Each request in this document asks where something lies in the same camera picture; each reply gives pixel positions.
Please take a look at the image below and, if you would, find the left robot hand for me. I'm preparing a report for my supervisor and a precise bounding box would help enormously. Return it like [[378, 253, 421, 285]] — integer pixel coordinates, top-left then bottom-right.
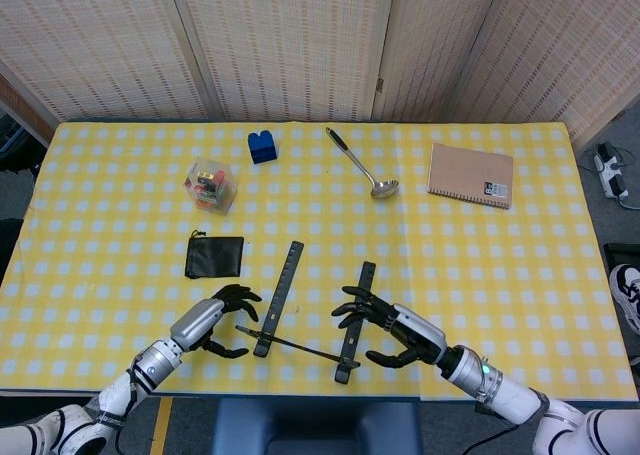
[[169, 283, 263, 359]]

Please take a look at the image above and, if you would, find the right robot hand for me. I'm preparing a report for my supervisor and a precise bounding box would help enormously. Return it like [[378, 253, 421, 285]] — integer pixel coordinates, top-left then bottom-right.
[[331, 285, 449, 369]]

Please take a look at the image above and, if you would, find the black drawstring pouch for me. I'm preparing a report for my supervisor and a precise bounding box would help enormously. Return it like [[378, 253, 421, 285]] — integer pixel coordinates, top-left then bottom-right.
[[184, 230, 246, 280]]

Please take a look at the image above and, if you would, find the black folding laptop stand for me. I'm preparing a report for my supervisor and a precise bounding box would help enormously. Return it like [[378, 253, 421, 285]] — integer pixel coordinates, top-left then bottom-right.
[[234, 241, 377, 386]]

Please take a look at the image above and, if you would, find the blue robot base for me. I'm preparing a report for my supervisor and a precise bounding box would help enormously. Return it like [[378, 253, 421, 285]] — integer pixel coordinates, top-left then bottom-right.
[[212, 397, 424, 455]]

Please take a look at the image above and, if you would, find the yellow checked tablecloth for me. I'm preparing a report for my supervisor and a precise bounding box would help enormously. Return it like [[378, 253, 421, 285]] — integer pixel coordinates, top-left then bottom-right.
[[0, 120, 639, 402]]

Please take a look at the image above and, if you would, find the yellow floor tape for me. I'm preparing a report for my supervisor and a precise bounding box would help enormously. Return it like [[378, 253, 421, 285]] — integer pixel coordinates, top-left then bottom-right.
[[149, 397, 174, 455]]

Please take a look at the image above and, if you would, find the clear box with toys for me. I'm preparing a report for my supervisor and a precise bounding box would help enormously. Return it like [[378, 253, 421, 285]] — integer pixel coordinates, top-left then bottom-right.
[[183, 156, 240, 217]]

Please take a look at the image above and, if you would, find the brown spiral notebook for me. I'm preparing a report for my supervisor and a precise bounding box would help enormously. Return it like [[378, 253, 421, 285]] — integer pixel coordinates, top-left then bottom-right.
[[425, 142, 515, 210]]

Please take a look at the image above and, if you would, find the blue building block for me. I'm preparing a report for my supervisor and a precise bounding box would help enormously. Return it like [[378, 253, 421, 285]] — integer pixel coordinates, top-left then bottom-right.
[[247, 130, 279, 165]]

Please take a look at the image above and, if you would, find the black bag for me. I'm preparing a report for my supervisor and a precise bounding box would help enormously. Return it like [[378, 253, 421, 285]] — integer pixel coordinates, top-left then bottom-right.
[[0, 218, 24, 276]]

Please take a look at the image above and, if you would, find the white and black sneaker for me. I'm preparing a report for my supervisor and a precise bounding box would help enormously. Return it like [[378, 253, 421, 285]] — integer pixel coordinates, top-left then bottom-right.
[[608, 263, 640, 335]]

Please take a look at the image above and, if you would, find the white power strip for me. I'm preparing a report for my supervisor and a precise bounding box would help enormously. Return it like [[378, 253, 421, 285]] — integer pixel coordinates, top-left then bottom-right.
[[593, 143, 632, 200]]

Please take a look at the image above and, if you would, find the beige woven folding screen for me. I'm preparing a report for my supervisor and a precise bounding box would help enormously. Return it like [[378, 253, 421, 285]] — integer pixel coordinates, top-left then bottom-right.
[[0, 0, 640, 146]]

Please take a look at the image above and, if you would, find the steel ladle black handle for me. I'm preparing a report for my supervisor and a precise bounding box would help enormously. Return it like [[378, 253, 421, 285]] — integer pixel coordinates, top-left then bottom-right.
[[325, 126, 400, 200]]

